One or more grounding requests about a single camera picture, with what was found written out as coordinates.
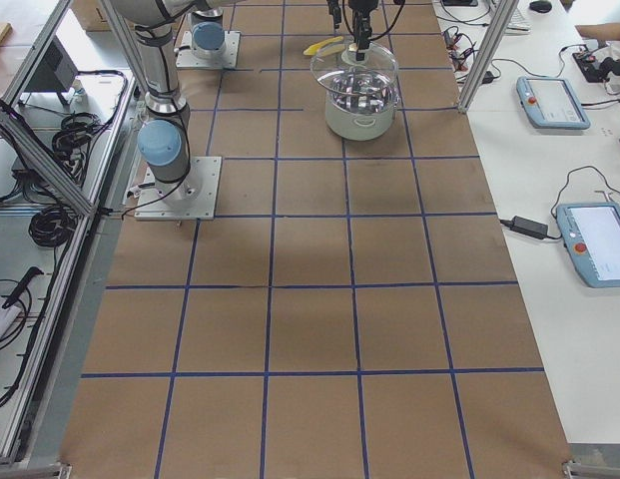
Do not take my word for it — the brown paper table mat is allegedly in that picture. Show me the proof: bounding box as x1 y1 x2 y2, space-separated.
61 1 569 478

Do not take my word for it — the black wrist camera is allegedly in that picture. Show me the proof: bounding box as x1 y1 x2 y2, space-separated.
326 0 341 29

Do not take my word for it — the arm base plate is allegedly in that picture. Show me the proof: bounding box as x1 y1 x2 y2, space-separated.
176 31 241 70
133 157 222 221

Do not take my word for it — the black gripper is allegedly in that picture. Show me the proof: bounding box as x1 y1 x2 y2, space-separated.
347 0 377 61

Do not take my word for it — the blue teach pendant far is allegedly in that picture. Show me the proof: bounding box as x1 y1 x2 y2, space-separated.
515 77 590 131

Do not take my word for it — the blue teach pendant near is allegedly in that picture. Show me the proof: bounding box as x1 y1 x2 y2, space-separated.
556 202 620 288

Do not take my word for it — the aluminium frame post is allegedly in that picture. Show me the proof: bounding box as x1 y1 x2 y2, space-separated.
457 0 518 114

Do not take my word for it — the yellow corn cob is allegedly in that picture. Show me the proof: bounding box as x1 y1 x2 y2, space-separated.
303 36 343 57

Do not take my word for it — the black power adapter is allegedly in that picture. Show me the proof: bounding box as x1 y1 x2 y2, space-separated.
509 216 548 240

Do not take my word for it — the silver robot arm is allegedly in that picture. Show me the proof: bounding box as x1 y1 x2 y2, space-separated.
111 1 231 207
189 7 225 55

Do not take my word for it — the glass pot lid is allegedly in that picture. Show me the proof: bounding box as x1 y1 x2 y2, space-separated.
310 42 398 97

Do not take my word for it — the blue teach pendant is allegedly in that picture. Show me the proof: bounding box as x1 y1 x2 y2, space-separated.
556 202 620 288
515 77 590 131

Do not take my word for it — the pale green cooking pot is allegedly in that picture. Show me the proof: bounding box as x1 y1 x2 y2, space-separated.
325 72 398 141

